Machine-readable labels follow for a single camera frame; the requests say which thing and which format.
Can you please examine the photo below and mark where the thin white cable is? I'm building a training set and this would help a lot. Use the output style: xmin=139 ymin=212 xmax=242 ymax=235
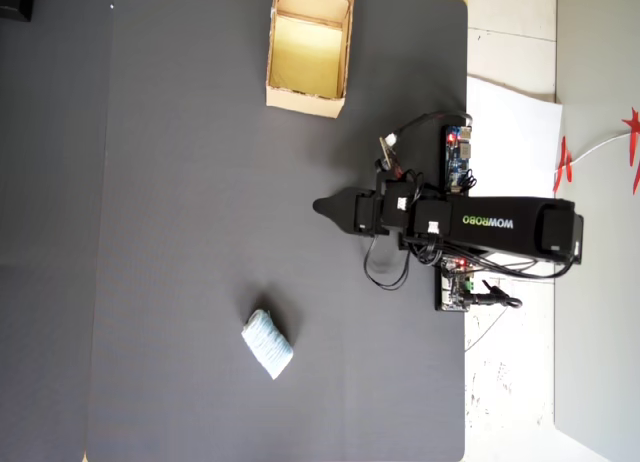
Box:
xmin=554 ymin=131 xmax=632 ymax=176

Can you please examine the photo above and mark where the green-terminal circuit board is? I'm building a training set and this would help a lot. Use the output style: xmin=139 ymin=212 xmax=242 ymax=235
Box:
xmin=433 ymin=255 xmax=474 ymax=313

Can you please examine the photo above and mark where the white paper sheet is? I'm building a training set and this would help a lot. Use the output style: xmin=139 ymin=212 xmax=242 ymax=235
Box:
xmin=465 ymin=75 xmax=565 ymax=208

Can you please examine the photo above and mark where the large black table mat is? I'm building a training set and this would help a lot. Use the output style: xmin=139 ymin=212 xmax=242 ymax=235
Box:
xmin=87 ymin=0 xmax=469 ymax=462

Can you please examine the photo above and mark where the blue circuit board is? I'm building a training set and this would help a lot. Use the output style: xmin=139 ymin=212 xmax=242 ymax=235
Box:
xmin=443 ymin=124 xmax=475 ymax=194

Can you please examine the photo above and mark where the black servo cable loop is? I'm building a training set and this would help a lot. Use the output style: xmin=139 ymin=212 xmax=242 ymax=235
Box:
xmin=363 ymin=231 xmax=414 ymax=291

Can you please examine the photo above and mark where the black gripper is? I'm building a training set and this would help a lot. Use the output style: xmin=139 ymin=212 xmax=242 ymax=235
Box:
xmin=313 ymin=187 xmax=391 ymax=238

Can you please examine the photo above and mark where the white-blue block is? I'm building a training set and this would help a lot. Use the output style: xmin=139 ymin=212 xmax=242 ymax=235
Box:
xmin=241 ymin=308 xmax=295 ymax=381

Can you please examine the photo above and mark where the black barrel power plug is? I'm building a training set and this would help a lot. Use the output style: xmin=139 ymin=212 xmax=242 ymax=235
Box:
xmin=462 ymin=278 xmax=524 ymax=311

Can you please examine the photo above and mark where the open cardboard box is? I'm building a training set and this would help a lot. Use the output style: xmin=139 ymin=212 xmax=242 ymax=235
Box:
xmin=264 ymin=0 xmax=356 ymax=119

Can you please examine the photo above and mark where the small camera circuit board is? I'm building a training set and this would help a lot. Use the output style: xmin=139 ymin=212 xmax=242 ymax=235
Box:
xmin=378 ymin=133 xmax=403 ymax=179

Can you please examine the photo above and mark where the black servo cable bundle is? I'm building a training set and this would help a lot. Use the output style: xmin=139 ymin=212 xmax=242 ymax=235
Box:
xmin=399 ymin=234 xmax=577 ymax=282

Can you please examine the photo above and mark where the red paper star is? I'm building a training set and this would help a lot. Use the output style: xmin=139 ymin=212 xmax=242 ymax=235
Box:
xmin=552 ymin=135 xmax=574 ymax=194
xmin=621 ymin=107 xmax=640 ymax=196

